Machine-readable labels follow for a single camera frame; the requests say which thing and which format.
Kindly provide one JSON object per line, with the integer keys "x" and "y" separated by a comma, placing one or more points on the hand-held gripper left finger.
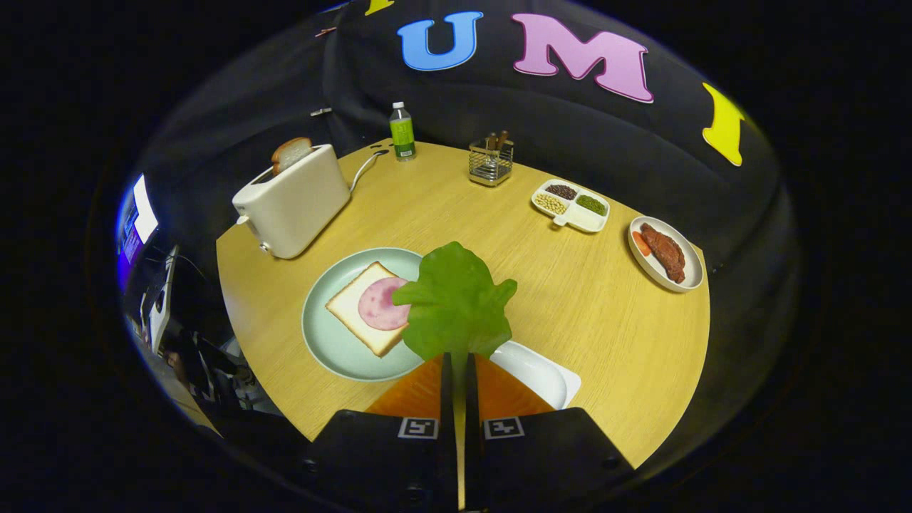
{"x": 447, "y": 427}

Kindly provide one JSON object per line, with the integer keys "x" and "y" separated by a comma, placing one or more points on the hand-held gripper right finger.
{"x": 474, "y": 427}

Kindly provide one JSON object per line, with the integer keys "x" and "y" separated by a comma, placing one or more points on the green lettuce leaf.
{"x": 456, "y": 306}

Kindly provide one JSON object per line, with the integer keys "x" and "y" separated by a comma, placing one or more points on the toasted bread slice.
{"x": 291, "y": 153}

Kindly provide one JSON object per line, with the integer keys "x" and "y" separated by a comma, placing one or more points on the white rectangular plate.
{"x": 538, "y": 370}

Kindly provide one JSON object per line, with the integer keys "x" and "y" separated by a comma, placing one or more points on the pale green round plate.
{"x": 335, "y": 349}

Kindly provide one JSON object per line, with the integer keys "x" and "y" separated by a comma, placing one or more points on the pink ham slice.
{"x": 381, "y": 303}

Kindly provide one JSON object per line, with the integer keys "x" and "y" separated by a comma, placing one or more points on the square white bread slice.
{"x": 349, "y": 306}

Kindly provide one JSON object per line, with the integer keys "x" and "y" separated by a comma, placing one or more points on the white divided bean dish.
{"x": 588, "y": 217}

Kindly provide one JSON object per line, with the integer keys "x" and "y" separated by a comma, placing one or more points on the orange carrot slice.
{"x": 641, "y": 244}

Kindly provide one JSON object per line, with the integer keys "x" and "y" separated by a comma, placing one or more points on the brown meat piece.
{"x": 664, "y": 251}

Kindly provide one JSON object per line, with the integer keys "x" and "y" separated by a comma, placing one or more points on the white toaster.
{"x": 292, "y": 206}

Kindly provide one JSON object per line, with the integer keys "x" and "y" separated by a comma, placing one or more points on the round white meat plate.
{"x": 692, "y": 267}

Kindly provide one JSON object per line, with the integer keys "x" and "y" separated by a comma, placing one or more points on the green label drink bottle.
{"x": 402, "y": 135}

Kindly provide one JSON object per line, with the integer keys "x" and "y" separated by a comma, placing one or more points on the white office device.
{"x": 162, "y": 299}

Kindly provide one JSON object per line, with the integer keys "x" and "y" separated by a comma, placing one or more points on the black backdrop cloth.
{"x": 570, "y": 128}

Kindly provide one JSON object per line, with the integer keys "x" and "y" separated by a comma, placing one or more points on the lit computer monitor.
{"x": 142, "y": 214}

